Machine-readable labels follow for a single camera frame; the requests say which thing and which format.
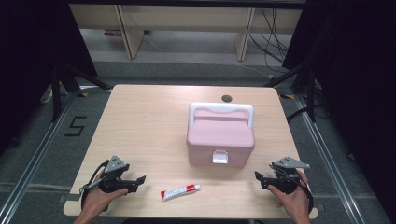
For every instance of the black table grommet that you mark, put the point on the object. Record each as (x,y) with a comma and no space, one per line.
(226,98)

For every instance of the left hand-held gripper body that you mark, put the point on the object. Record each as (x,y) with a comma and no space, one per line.
(113,166)

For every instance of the dark curtain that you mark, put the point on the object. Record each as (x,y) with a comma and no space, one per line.
(31,62)
(358,93)

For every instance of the person's right hand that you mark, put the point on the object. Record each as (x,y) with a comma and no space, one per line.
(295,203)

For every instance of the white and red tube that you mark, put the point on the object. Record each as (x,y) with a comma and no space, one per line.
(179,193)

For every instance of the aluminium floor rail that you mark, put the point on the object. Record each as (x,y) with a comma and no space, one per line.
(37,155)
(330,161)

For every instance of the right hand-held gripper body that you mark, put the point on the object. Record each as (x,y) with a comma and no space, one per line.
(288,179)

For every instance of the black metal stand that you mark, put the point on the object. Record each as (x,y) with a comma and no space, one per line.
(56,93)
(310,93)

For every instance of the beige wooden desk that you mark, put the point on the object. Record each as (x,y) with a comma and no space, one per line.
(186,18)

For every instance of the person's left hand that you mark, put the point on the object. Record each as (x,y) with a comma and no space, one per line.
(95,202)

